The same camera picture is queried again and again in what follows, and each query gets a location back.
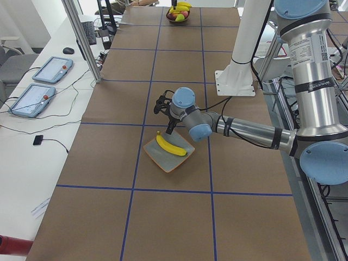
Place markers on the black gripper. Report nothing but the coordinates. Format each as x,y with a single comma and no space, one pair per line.
172,119

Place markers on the yellow banana top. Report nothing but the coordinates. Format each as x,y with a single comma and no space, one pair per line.
168,147

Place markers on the yellow banana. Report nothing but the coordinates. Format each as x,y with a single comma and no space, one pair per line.
168,147
183,6

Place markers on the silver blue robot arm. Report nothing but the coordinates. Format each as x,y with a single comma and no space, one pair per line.
320,144

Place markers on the grey square plate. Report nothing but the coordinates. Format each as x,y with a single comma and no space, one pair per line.
167,161

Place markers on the woven brown fruit basket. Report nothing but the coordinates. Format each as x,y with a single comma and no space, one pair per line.
172,10

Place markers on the green apple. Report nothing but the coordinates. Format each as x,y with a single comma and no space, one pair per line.
180,18

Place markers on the dark red apple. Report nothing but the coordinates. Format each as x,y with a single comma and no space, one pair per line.
172,16

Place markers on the black computer mouse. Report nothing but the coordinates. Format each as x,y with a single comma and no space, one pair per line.
68,50

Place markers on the black keyboard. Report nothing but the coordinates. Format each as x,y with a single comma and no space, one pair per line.
88,28

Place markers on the blue teach pendant far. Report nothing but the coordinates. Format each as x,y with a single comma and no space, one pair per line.
53,70

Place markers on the blue teach pendant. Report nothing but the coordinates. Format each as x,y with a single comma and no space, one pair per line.
33,100
53,70

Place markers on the small black device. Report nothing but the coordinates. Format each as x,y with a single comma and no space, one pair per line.
38,140

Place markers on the blue teach pendant near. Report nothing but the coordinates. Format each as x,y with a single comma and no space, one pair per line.
33,100

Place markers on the red cylinder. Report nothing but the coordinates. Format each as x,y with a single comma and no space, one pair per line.
15,246

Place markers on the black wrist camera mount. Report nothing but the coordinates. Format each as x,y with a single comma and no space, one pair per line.
163,104

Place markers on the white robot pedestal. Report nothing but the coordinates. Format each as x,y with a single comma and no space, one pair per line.
236,79

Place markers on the aluminium frame post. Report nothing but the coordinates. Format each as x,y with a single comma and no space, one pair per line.
86,51

